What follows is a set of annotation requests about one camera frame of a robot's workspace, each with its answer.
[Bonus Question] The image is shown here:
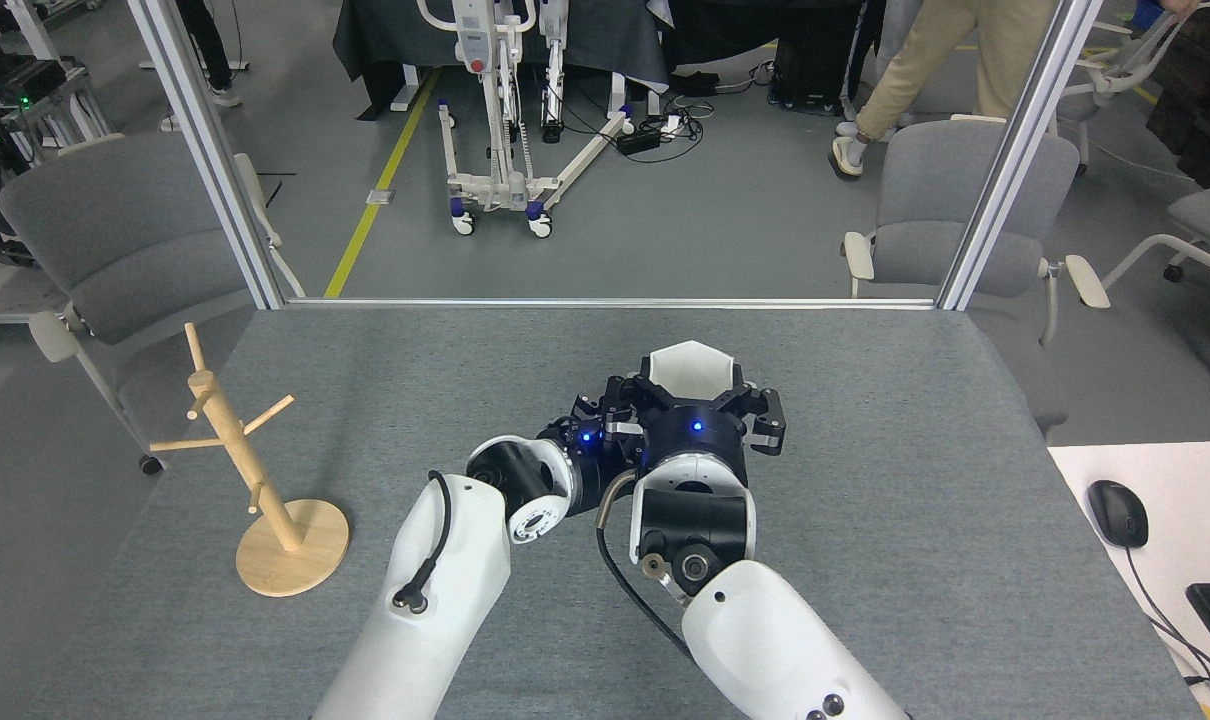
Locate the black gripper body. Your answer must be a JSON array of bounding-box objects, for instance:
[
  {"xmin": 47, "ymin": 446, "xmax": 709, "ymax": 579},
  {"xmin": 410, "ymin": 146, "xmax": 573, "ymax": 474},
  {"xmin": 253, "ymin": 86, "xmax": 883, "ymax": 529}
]
[
  {"xmin": 643, "ymin": 405, "xmax": 751, "ymax": 471},
  {"xmin": 540, "ymin": 420, "xmax": 636, "ymax": 516}
]

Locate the white faceted cup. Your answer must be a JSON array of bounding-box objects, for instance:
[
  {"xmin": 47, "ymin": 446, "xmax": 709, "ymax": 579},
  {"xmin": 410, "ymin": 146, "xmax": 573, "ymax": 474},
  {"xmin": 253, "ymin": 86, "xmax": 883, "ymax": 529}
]
[{"xmin": 645, "ymin": 340, "xmax": 741, "ymax": 406}]

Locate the wooden cup storage rack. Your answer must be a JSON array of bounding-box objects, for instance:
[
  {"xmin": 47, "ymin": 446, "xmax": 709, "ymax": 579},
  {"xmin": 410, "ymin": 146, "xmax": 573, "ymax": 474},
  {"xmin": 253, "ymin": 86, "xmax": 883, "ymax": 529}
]
[{"xmin": 150, "ymin": 322, "xmax": 350, "ymax": 598}]

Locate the grey chair with white armrests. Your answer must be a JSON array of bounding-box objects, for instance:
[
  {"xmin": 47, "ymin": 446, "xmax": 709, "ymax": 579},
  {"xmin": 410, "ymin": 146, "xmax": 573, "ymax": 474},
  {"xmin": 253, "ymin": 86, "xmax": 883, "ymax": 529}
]
[
  {"xmin": 843, "ymin": 115, "xmax": 1111, "ymax": 441},
  {"xmin": 0, "ymin": 133, "xmax": 306, "ymax": 476}
]

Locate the black case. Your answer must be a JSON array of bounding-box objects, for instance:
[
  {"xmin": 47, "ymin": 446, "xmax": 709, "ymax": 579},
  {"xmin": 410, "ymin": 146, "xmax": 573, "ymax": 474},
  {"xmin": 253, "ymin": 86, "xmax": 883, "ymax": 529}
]
[{"xmin": 770, "ymin": 0, "xmax": 871, "ymax": 111}]

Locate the black computer mouse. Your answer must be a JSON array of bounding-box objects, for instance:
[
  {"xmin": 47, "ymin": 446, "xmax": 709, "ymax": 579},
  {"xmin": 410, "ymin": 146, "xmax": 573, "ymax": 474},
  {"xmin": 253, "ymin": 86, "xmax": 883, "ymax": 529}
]
[{"xmin": 1087, "ymin": 480, "xmax": 1150, "ymax": 549}]

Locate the white stand on wheels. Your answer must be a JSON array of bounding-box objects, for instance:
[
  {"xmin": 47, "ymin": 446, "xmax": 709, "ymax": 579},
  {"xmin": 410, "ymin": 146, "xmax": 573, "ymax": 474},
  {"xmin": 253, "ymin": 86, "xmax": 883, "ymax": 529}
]
[{"xmin": 415, "ymin": 0, "xmax": 636, "ymax": 239}]

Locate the person in beige trousers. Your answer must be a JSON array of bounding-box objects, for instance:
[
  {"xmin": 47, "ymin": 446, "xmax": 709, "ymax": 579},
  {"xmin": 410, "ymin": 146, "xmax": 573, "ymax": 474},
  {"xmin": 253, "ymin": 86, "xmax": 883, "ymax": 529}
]
[{"xmin": 830, "ymin": 0, "xmax": 1056, "ymax": 181}]

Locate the white desk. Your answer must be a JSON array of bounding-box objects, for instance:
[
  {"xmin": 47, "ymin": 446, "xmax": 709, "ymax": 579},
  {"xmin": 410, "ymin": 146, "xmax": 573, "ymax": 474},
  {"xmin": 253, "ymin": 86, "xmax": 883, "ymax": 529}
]
[{"xmin": 1048, "ymin": 441, "xmax": 1210, "ymax": 720}]

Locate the table with dark cloth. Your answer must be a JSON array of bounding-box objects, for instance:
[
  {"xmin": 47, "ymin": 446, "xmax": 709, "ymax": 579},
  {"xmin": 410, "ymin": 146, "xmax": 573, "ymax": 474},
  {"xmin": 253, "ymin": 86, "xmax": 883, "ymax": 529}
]
[{"xmin": 332, "ymin": 0, "xmax": 671, "ymax": 113}]

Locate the white mesh office chair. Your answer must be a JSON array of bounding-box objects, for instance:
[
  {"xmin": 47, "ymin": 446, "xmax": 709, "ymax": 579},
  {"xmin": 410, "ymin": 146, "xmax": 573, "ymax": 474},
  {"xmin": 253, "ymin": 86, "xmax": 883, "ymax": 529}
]
[{"xmin": 1055, "ymin": 0, "xmax": 1210, "ymax": 169}]

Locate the person in dark trousers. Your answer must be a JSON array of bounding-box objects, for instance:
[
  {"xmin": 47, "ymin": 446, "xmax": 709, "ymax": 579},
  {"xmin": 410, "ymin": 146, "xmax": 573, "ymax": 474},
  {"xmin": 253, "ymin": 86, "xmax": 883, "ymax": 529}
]
[{"xmin": 160, "ymin": 0, "xmax": 243, "ymax": 133}]

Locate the stack of dark boxes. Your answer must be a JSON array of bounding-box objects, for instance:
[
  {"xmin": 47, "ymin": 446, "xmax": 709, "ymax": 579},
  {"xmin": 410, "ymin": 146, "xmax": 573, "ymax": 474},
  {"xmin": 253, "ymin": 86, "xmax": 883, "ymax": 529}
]
[{"xmin": 1145, "ymin": 0, "xmax": 1210, "ymax": 191}]

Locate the metal equipment cart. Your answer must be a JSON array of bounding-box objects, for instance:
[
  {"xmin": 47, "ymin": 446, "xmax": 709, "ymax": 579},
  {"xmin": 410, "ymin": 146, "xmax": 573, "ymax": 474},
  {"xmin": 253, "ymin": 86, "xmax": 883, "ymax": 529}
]
[{"xmin": 0, "ymin": 50, "xmax": 114, "ymax": 151}]

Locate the silver aluminium frame rail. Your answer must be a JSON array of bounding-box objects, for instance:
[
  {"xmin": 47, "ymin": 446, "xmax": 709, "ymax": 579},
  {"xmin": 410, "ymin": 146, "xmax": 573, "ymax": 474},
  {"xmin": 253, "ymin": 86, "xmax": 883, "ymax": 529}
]
[{"xmin": 285, "ymin": 297, "xmax": 941, "ymax": 311}]

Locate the silver aluminium frame post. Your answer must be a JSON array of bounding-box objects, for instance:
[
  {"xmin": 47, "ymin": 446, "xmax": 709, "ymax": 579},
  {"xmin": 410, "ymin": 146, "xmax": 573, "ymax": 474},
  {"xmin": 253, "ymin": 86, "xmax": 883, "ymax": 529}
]
[
  {"xmin": 937, "ymin": 0, "xmax": 1106, "ymax": 311},
  {"xmin": 127, "ymin": 0, "xmax": 288, "ymax": 311}
]

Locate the black mouse cable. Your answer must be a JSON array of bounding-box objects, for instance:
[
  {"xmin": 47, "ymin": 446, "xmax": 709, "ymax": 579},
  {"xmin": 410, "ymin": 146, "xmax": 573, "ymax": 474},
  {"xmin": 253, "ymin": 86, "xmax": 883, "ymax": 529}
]
[{"xmin": 1125, "ymin": 545, "xmax": 1210, "ymax": 693}]

